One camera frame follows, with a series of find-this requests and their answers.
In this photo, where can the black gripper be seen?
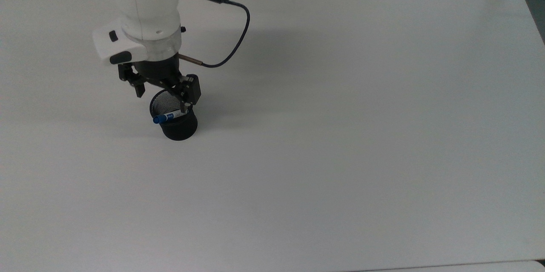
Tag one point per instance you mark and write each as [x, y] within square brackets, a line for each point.
[159, 70]

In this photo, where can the blue and white marker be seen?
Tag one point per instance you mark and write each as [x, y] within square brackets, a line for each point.
[159, 118]

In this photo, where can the black mesh pen cup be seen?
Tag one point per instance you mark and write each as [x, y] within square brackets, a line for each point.
[181, 129]

